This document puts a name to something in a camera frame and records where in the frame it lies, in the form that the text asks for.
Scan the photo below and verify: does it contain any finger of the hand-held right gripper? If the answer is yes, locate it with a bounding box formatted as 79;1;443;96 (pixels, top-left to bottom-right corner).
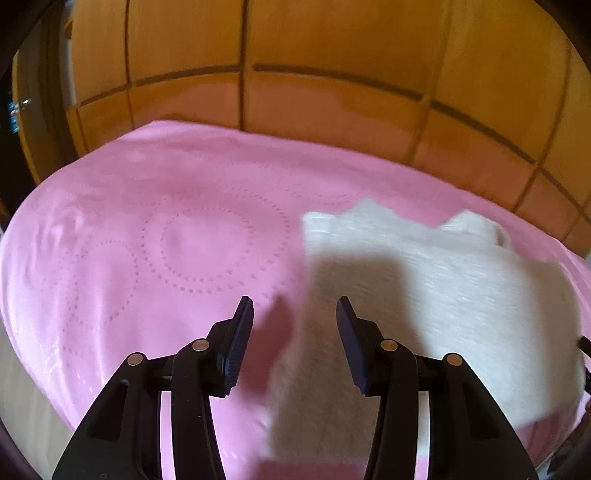
577;335;591;398

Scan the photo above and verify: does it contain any white knit garment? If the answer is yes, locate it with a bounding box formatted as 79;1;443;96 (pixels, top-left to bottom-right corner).
259;198;584;463

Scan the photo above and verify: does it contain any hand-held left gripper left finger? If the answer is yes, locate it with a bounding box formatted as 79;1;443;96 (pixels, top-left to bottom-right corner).
52;295;255;480

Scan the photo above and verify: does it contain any pink dotted blanket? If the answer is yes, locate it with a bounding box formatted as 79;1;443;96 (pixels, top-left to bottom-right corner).
0;119;591;480

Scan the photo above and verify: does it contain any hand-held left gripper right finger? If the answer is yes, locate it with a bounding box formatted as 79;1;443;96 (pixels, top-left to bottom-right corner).
335;295;539;480

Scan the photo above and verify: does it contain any dark wooden post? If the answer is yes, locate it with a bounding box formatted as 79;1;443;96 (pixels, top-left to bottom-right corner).
32;23;78;184

